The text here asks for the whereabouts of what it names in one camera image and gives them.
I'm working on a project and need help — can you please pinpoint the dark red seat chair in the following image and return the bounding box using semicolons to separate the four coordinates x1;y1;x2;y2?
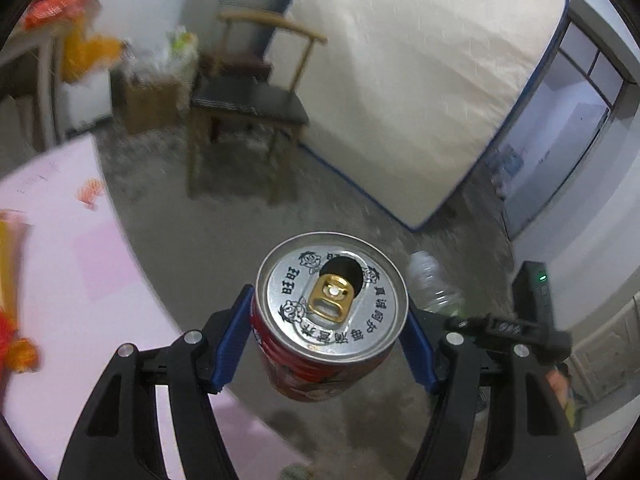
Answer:
200;52;273;81

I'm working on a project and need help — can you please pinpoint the brown cardboard box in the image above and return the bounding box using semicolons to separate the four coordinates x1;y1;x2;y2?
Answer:
122;77;181;133

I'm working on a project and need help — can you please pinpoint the yellow plastic bag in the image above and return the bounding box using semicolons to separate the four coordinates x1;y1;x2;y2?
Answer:
60;27;126;83

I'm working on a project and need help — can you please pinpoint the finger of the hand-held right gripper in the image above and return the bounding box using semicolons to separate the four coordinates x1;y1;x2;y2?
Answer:
442;312;573;366

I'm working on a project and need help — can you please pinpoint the green and white package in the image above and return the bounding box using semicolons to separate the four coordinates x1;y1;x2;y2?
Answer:
167;27;198;58

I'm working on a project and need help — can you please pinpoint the clear snack bag red label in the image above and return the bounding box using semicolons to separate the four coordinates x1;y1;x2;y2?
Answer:
0;210;41;376

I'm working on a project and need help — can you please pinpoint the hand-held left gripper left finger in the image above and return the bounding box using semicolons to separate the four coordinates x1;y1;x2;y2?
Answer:
57;284;256;480

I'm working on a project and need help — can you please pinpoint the glass panel door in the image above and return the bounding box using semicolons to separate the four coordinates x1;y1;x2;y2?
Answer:
502;0;640;241

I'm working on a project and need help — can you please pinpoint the white cabinet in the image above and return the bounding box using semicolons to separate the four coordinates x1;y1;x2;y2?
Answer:
60;70;113;133

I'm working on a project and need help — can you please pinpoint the pile of clear plastic bags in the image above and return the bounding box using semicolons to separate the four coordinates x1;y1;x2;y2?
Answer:
120;25;201;86

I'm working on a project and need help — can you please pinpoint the red drink can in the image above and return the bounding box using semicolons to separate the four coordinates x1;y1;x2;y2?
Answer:
254;231;410;403

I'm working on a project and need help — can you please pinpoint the green label plastic bottle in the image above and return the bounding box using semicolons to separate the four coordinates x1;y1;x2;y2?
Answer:
407;251;466;317

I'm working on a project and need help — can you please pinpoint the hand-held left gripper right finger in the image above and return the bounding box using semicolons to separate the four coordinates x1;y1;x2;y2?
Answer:
400;305;586;480

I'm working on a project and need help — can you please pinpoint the grey side table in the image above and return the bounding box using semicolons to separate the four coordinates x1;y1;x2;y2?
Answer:
0;30;61;146

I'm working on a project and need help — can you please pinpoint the beige mattress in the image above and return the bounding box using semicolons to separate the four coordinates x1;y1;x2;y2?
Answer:
262;0;571;233

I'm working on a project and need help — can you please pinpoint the wooden chair black seat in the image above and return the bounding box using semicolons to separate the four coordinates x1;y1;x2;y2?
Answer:
186;10;328;206

